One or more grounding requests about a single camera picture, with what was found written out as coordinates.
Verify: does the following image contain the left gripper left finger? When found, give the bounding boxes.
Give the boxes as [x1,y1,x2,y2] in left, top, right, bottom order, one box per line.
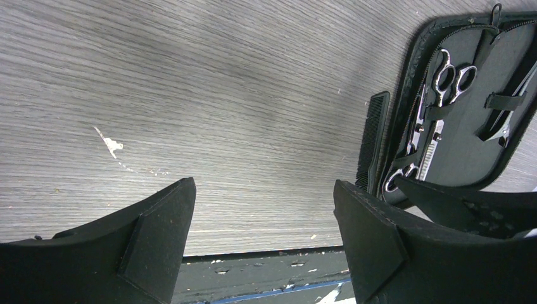
[1,177,196,303]

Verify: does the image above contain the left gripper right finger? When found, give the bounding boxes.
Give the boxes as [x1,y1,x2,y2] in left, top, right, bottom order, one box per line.
[333,180,536,303]

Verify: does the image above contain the black hair clip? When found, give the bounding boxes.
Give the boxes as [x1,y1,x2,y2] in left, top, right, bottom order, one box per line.
[478,63,536,148]

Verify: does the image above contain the black zip tool case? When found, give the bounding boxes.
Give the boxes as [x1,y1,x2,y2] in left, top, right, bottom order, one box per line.
[373,4,536,207]

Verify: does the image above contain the silver scissors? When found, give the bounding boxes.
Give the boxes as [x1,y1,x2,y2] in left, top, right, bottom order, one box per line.
[417,49,477,181]
[384,85,427,193]

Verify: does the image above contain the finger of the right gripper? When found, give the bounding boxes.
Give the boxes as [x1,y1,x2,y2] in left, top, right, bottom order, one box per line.
[395,176,536,239]

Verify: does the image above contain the black comb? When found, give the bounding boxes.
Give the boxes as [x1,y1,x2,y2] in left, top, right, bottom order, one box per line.
[355,91,391,195]

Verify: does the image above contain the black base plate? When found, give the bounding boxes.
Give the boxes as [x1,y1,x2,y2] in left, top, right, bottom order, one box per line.
[172,246,350,303]

